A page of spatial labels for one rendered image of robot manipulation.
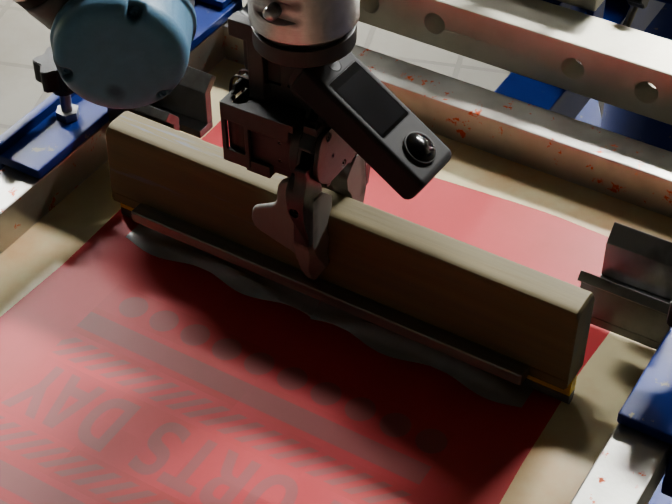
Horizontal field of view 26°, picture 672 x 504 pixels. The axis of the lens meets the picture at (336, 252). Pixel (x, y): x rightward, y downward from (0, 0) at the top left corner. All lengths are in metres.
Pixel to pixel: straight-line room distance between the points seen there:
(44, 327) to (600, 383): 0.42
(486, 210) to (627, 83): 0.17
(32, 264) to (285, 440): 0.28
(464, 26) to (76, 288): 0.42
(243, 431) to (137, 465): 0.08
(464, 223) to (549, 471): 0.27
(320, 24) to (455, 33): 0.39
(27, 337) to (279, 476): 0.24
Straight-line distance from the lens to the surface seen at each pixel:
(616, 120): 2.01
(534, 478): 1.03
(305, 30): 0.95
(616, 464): 1.00
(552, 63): 1.30
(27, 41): 3.19
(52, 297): 1.17
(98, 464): 1.04
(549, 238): 1.21
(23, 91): 3.04
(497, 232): 1.21
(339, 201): 1.08
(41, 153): 1.23
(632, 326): 1.09
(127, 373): 1.10
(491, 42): 1.31
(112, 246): 1.20
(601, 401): 1.09
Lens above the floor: 1.75
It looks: 42 degrees down
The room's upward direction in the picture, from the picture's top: straight up
